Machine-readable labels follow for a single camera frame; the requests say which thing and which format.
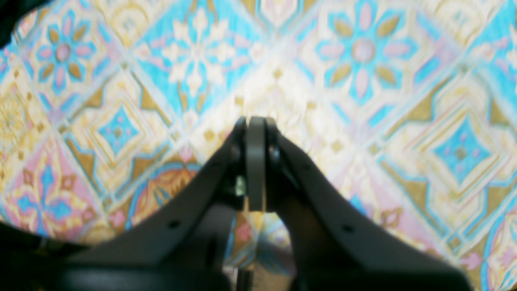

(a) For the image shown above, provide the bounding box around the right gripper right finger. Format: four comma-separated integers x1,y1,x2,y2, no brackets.
256,117,471,291

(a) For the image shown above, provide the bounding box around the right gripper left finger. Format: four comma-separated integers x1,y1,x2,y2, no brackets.
61,117,257,291

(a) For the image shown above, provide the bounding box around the patterned tablecloth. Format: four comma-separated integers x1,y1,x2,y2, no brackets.
1,0,517,291

